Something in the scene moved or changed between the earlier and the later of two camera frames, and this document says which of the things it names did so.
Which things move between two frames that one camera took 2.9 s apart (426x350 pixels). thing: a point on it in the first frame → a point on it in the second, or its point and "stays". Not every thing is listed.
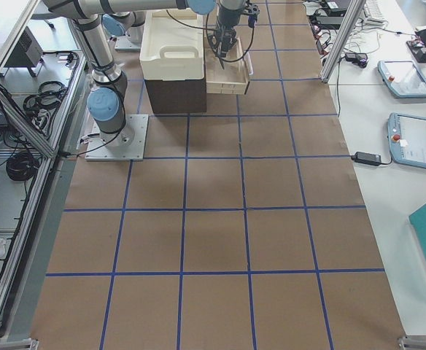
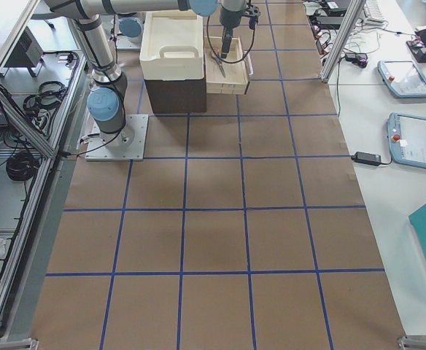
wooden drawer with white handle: [233, 78] stays
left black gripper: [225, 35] → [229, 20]
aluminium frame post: [354, 11] stays
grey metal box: [28, 53] stays
